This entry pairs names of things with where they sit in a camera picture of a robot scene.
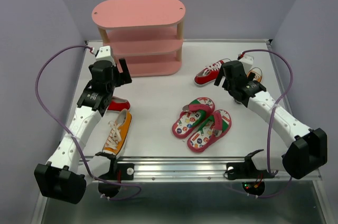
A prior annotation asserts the red sneaker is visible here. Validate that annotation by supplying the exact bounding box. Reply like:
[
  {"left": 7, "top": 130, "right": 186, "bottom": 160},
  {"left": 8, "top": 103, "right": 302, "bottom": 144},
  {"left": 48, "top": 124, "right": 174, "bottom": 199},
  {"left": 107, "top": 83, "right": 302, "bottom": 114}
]
[
  {"left": 107, "top": 96, "right": 131, "bottom": 112},
  {"left": 194, "top": 59, "right": 230, "bottom": 87}
]

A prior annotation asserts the pink sandal one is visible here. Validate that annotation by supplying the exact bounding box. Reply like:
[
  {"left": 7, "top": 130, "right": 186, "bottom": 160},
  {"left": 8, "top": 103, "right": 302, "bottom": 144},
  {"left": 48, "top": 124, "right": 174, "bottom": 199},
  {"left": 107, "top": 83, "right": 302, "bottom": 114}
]
[
  {"left": 187, "top": 109, "right": 232, "bottom": 153},
  {"left": 172, "top": 97, "right": 215, "bottom": 138}
]

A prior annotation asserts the orange sneaker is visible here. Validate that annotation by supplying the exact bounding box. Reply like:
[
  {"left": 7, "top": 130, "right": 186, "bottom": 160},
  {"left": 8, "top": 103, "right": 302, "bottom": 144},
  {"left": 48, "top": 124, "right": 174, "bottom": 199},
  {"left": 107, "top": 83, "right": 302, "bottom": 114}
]
[
  {"left": 102, "top": 109, "right": 132, "bottom": 158},
  {"left": 247, "top": 67, "right": 263, "bottom": 83}
]

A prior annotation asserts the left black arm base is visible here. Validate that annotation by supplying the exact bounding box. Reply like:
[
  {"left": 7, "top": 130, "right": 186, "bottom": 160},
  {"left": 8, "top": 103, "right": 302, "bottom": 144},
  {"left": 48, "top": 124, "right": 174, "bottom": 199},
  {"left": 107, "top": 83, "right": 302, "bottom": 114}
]
[{"left": 89, "top": 152, "right": 135, "bottom": 199}]

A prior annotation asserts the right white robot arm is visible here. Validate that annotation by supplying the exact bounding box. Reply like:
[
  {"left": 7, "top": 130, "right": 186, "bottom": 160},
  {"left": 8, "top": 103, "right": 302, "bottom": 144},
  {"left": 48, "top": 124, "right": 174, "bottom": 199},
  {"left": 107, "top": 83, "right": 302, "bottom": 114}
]
[{"left": 214, "top": 60, "right": 327, "bottom": 179}]

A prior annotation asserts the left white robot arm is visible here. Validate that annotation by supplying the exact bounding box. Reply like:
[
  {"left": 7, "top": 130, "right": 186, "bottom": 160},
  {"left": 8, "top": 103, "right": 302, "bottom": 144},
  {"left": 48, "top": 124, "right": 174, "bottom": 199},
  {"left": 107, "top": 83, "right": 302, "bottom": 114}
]
[{"left": 34, "top": 59, "right": 132, "bottom": 204}]

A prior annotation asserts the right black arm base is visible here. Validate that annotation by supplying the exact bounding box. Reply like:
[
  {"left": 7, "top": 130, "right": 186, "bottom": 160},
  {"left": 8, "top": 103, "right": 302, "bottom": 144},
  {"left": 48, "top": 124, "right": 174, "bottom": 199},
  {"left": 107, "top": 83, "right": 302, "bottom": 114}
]
[{"left": 223, "top": 150, "right": 275, "bottom": 198}]

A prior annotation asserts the pink three-tier shoe shelf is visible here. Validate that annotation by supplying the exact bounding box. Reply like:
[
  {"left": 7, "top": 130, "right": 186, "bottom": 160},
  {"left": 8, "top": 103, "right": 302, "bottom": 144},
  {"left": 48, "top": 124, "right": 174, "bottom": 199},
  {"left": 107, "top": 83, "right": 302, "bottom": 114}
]
[{"left": 92, "top": 0, "right": 186, "bottom": 77}]

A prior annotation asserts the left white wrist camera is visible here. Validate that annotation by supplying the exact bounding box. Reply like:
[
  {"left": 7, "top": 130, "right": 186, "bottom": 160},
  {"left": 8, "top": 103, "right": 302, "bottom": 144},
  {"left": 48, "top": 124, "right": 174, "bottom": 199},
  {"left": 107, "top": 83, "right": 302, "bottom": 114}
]
[{"left": 96, "top": 45, "right": 115, "bottom": 64}]

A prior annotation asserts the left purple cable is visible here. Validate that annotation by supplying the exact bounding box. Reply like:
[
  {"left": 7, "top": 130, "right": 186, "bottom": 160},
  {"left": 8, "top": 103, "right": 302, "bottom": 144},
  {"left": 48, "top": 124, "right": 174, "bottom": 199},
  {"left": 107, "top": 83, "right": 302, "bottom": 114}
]
[{"left": 35, "top": 45, "right": 142, "bottom": 201}]

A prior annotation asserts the aluminium mounting rail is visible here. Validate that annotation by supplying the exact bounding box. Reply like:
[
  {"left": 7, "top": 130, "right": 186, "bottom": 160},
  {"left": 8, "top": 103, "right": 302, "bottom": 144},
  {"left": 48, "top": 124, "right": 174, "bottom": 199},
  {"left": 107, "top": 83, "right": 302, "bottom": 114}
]
[{"left": 79, "top": 156, "right": 323, "bottom": 182}]

